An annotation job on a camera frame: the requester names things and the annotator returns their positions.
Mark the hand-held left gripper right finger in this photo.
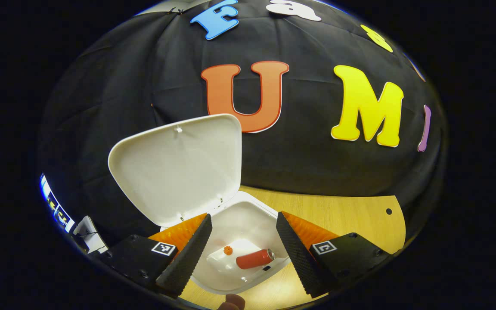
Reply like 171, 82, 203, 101
276, 211, 393, 299

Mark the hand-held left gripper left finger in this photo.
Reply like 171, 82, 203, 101
88, 213, 213, 299

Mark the red pop can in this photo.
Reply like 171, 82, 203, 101
236, 248, 276, 270

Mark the white desktop garbage bin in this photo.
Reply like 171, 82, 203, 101
108, 114, 294, 295

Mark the wooden desktop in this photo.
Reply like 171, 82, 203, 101
179, 185, 406, 310

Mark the black backdrop cloth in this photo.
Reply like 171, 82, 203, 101
37, 0, 449, 248

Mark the white box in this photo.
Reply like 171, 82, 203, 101
73, 215, 109, 254

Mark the bright coloured panel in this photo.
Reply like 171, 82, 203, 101
40, 173, 75, 234

